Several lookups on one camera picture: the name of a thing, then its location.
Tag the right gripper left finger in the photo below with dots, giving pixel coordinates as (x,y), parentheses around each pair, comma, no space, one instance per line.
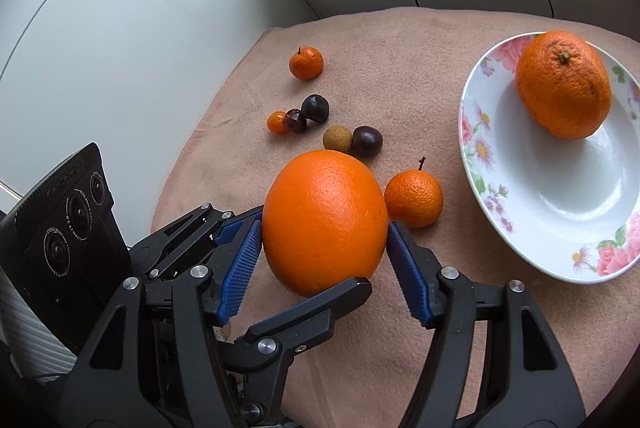
(153,359)

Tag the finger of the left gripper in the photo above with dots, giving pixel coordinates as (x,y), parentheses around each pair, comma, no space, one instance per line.
(307,324)
(188,241)

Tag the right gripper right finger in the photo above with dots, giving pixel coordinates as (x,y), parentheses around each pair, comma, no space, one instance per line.
(493,360)

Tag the large smooth orange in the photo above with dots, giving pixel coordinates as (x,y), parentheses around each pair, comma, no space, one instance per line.
(324,220)

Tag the tiny orange kumquat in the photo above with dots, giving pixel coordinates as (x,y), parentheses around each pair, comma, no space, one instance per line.
(276,124)

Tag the brown longan fruit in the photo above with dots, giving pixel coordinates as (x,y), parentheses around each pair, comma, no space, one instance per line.
(337,138)

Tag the small mandarin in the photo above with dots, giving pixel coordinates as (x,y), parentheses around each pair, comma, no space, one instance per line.
(414,197)

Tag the dark cherry red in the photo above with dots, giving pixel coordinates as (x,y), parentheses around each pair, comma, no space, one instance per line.
(295,121)

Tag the floral white plate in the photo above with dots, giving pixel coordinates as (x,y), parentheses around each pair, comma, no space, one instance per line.
(570,208)

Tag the dark cherry large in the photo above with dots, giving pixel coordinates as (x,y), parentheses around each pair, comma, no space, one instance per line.
(316,108)

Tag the dark cherry near longan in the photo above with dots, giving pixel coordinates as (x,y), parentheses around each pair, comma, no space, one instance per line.
(366,141)

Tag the mandarin with stem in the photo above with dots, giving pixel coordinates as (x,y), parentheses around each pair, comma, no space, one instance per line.
(306,63)

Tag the pink towel cloth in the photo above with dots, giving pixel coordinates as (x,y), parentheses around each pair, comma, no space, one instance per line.
(401,71)

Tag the rough orange on plate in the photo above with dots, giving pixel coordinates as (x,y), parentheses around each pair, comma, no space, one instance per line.
(563,84)

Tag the black camera box left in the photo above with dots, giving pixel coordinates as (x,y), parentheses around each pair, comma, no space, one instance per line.
(62,249)

